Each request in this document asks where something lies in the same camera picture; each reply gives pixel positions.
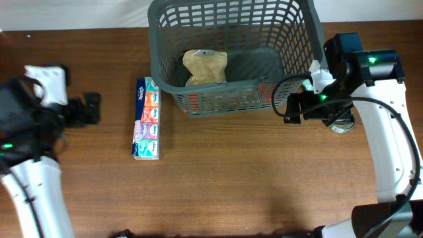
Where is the colourful Kleenex tissue multipack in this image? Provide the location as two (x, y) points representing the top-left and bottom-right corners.
(132, 77), (161, 160)

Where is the grey plastic basket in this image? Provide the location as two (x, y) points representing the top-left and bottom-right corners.
(147, 0), (327, 111)

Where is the red spaghetti packet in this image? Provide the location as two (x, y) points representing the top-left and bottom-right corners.
(177, 84), (275, 116)

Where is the clear bag of brown grain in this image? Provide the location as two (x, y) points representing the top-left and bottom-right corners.
(182, 50), (228, 87)

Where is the light blue wet wipes pack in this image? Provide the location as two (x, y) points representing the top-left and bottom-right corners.
(302, 80), (313, 91)

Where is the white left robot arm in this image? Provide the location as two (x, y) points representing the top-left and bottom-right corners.
(1, 76), (101, 237)

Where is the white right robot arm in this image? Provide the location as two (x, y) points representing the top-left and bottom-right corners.
(282, 33), (422, 237)

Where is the silver tin can green label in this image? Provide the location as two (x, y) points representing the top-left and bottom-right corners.
(329, 121), (355, 134)

